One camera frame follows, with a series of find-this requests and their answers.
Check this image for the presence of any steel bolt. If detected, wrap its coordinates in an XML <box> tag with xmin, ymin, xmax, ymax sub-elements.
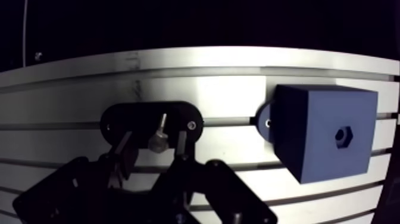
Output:
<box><xmin>148</xmin><ymin>113</ymin><xmax>170</xmax><ymax>154</ymax></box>

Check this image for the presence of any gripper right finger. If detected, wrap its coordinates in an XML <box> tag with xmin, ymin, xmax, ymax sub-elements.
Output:
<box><xmin>153</xmin><ymin>130</ymin><xmax>278</xmax><ymax>224</ymax></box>

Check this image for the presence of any black oval holder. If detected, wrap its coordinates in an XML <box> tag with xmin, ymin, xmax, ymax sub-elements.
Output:
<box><xmin>99</xmin><ymin>101</ymin><xmax>205</xmax><ymax>150</ymax></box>

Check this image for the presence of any dark blue-grey block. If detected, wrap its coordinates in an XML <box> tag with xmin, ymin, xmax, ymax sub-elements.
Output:
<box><xmin>254</xmin><ymin>84</ymin><xmax>379</xmax><ymax>185</ymax></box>

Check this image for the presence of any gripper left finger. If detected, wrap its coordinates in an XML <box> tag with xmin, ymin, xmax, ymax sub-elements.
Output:
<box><xmin>12</xmin><ymin>131</ymin><xmax>157</xmax><ymax>224</ymax></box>

